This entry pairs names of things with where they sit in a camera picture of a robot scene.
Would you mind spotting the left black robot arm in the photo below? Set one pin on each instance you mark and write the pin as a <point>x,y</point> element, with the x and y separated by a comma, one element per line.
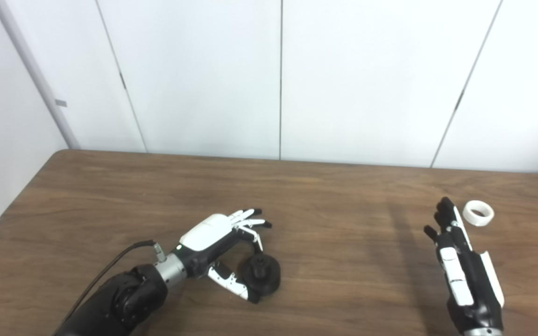
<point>124,298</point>

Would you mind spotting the grey wall corner post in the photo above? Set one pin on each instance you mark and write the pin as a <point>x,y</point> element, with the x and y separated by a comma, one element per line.
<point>35,74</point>

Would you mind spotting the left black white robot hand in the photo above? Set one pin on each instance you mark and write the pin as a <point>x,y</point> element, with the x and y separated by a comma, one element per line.
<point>206,233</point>

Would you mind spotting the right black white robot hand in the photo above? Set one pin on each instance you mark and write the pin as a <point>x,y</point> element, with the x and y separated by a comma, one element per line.
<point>470,289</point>

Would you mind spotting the small grey wall tag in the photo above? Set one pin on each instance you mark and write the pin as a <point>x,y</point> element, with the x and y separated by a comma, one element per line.
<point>60,103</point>

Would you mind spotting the round black part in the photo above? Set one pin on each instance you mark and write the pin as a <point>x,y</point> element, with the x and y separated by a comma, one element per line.
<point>269,277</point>

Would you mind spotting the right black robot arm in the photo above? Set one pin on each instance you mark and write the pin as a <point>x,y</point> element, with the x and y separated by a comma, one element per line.
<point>484,332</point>

